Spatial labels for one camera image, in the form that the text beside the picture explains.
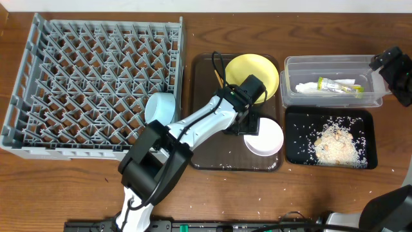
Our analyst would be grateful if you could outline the wooden chopstick right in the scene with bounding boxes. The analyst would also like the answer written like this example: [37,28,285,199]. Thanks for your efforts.
[214,70,223,88]

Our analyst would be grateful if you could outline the dark brown serving tray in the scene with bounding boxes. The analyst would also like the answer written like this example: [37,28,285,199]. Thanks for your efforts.
[191,53,283,172]

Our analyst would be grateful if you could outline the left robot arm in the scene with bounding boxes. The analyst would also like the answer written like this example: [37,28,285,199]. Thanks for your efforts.
[112,75,267,231]

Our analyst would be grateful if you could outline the yellow round plate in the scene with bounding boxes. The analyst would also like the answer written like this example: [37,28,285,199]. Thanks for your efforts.
[225,53,279,104]

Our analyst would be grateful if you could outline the clear plastic waste bin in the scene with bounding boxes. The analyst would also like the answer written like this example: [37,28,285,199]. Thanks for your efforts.
[280,55,391,108]

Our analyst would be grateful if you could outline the green snack wrapper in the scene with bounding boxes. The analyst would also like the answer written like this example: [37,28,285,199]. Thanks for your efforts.
[317,77,364,95]

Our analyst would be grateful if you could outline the white bowl with food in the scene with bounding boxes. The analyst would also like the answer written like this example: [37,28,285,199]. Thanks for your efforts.
[243,117,284,157]

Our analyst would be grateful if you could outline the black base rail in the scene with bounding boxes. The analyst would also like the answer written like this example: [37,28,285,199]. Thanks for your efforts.
[63,220,317,232]

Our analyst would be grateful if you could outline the rice and food scraps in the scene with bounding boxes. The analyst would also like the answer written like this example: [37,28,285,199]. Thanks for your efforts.
[301,116,368,169]

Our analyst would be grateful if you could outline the grey plastic dishwasher rack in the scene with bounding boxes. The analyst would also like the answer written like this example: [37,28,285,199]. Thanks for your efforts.
[1,14,186,160]

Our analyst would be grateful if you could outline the black waste tray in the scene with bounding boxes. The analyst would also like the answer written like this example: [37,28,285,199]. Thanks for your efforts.
[285,106,378,169]

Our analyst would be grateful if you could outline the light blue bowl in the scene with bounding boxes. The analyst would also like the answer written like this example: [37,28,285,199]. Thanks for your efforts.
[144,92,176,126]

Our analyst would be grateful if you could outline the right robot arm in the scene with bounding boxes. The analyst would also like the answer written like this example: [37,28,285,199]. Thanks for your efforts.
[317,46,411,231]

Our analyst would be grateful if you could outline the white napkin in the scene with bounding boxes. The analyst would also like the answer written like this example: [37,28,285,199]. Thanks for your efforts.
[295,79,355,93]

